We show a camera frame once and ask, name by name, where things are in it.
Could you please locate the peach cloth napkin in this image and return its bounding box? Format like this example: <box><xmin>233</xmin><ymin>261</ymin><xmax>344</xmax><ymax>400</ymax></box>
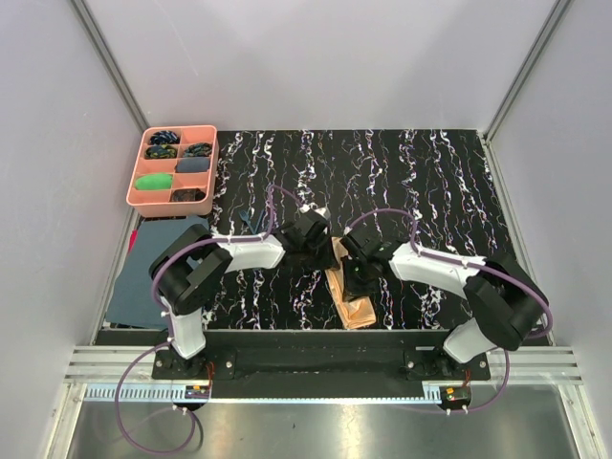
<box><xmin>325</xmin><ymin>237</ymin><xmax>377</xmax><ymax>329</ymax></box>

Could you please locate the blue plastic fork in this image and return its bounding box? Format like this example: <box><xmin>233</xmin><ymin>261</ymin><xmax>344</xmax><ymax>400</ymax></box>
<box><xmin>238</xmin><ymin>210</ymin><xmax>260</xmax><ymax>232</ymax></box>

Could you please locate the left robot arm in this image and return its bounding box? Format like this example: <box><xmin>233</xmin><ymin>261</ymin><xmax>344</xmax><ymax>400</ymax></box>
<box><xmin>149</xmin><ymin>206</ymin><xmax>339</xmax><ymax>379</ymax></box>

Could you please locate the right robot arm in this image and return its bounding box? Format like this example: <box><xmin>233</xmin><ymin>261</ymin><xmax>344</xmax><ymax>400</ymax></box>
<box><xmin>340</xmin><ymin>226</ymin><xmax>552</xmax><ymax>380</ymax></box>

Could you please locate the blue grey folded napkin stack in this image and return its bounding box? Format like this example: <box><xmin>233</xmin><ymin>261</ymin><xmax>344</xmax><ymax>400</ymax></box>
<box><xmin>105</xmin><ymin>216</ymin><xmax>208</xmax><ymax>330</ymax></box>

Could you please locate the black marble pattern mat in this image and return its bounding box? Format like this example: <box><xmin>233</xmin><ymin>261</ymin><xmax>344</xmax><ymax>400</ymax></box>
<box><xmin>203</xmin><ymin>129</ymin><xmax>514</xmax><ymax>330</ymax></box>

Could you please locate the dark patterned cloth roll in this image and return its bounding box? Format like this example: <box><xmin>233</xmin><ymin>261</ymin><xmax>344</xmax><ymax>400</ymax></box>
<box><xmin>170</xmin><ymin>188</ymin><xmax>206</xmax><ymax>203</ymax></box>

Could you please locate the blue patterned roll right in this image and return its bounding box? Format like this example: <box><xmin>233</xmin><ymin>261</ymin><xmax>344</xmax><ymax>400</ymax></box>
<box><xmin>184</xmin><ymin>142</ymin><xmax>212</xmax><ymax>158</ymax></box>

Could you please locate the grey folded cloth in tray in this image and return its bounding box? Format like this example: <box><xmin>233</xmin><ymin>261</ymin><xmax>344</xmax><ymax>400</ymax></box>
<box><xmin>175</xmin><ymin>157</ymin><xmax>210</xmax><ymax>173</ymax></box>

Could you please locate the pink divided organizer tray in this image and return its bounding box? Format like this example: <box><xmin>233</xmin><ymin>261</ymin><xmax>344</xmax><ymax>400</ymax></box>
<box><xmin>125</xmin><ymin>125</ymin><xmax>220</xmax><ymax>218</ymax></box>

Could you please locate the green rolled cloth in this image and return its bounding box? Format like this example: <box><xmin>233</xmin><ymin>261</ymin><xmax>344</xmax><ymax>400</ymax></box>
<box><xmin>133</xmin><ymin>173</ymin><xmax>173</xmax><ymax>191</ymax></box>

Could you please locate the blue yellow patterned roll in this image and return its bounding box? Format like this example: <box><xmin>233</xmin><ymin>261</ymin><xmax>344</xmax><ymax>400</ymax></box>
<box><xmin>144</xmin><ymin>144</ymin><xmax>178</xmax><ymax>160</ymax></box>

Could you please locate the blue patterned roll top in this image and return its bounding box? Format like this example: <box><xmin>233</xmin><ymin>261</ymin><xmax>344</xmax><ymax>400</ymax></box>
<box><xmin>148</xmin><ymin>130</ymin><xmax>180</xmax><ymax>145</ymax></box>

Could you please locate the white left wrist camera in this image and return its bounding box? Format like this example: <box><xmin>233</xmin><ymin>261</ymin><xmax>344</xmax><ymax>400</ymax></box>
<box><xmin>299</xmin><ymin>205</ymin><xmax>331</xmax><ymax>220</ymax></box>

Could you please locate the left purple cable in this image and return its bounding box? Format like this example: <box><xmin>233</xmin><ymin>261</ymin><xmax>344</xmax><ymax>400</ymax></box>
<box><xmin>114</xmin><ymin>185</ymin><xmax>310</xmax><ymax>453</ymax></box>

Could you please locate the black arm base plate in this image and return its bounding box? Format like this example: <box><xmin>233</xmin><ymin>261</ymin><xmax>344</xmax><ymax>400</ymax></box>
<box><xmin>152</xmin><ymin>330</ymin><xmax>491</xmax><ymax>382</ymax></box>

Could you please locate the aluminium frame rail front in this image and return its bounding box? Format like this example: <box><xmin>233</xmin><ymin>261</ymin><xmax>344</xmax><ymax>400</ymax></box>
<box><xmin>65</xmin><ymin>346</ymin><xmax>583</xmax><ymax>404</ymax></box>

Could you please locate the right rear aluminium post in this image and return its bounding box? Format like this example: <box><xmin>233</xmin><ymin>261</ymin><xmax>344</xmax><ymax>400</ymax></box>
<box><xmin>482</xmin><ymin>0</ymin><xmax>575</xmax><ymax>140</ymax></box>

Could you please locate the aluminium post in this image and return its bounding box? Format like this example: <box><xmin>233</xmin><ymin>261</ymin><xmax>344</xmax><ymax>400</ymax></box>
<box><xmin>482</xmin><ymin>0</ymin><xmax>575</xmax><ymax>140</ymax></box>
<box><xmin>68</xmin><ymin>0</ymin><xmax>150</xmax><ymax>131</ymax></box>

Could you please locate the left rear aluminium post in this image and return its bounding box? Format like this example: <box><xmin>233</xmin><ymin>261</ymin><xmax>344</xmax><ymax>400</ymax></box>
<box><xmin>68</xmin><ymin>0</ymin><xmax>150</xmax><ymax>131</ymax></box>

